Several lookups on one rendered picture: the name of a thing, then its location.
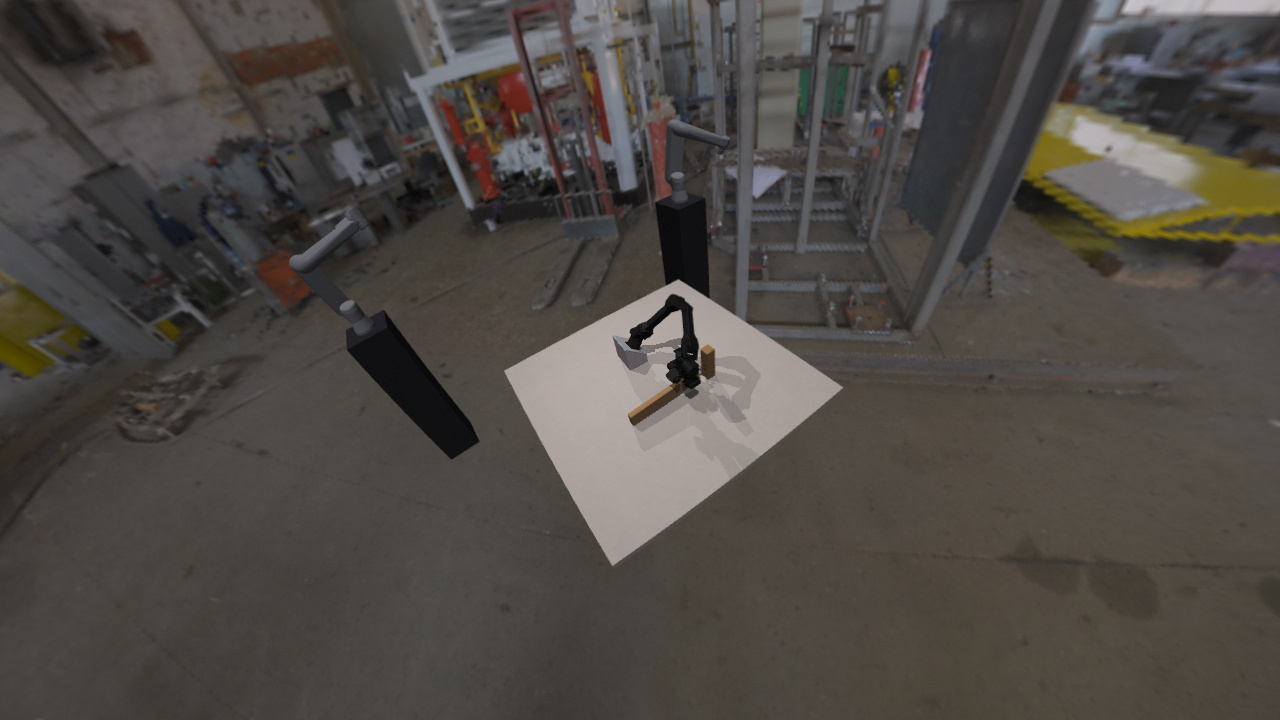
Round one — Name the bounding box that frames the brown wooden board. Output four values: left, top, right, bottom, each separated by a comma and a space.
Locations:
627, 378, 689, 427

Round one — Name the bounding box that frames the wooden post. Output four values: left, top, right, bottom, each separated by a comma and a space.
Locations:
701, 345, 716, 380

